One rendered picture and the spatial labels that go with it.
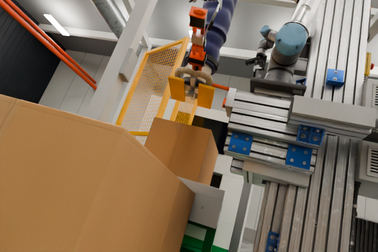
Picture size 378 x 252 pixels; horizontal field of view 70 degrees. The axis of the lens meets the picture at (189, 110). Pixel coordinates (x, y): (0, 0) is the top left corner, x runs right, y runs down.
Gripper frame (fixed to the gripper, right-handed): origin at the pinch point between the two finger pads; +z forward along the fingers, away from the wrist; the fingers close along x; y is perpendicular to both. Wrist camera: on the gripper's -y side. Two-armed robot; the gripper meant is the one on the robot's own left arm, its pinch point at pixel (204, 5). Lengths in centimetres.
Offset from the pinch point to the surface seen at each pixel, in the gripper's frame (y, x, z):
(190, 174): 65, -14, 68
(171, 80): 46, 13, 20
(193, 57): 31.4, 2.2, 10.0
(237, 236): 112, -57, 96
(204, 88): 44.4, -7.9, 20.3
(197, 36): 10.8, 0.4, 10.1
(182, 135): 67, -2, 46
